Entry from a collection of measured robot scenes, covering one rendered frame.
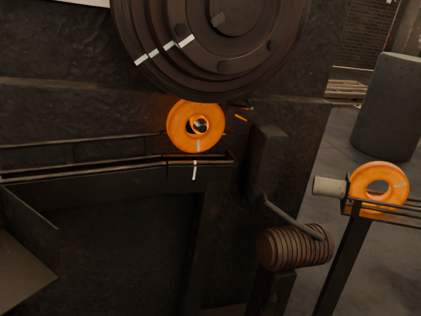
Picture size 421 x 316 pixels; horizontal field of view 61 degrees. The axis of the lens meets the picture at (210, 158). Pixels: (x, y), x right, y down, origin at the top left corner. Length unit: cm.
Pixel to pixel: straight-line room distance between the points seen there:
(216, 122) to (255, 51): 24
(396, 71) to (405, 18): 187
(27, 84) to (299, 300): 133
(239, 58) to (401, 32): 450
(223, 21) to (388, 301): 151
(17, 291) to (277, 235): 67
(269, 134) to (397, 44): 430
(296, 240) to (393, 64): 257
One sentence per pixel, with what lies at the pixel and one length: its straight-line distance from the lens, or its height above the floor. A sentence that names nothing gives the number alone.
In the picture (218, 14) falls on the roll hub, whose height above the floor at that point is 110.
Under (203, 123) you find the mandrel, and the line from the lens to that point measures 90.
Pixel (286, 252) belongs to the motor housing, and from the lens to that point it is 107.
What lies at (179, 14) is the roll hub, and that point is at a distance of 75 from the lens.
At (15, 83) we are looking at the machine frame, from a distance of 95.
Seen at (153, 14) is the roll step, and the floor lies 107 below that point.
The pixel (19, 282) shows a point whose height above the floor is 60.
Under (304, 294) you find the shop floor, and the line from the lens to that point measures 173.
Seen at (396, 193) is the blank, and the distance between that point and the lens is 112.
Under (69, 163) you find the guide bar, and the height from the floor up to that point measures 68.
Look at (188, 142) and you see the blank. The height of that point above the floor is 76.
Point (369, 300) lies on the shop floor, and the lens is 186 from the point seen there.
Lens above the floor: 114
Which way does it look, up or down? 25 degrees down
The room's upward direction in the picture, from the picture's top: 10 degrees clockwise
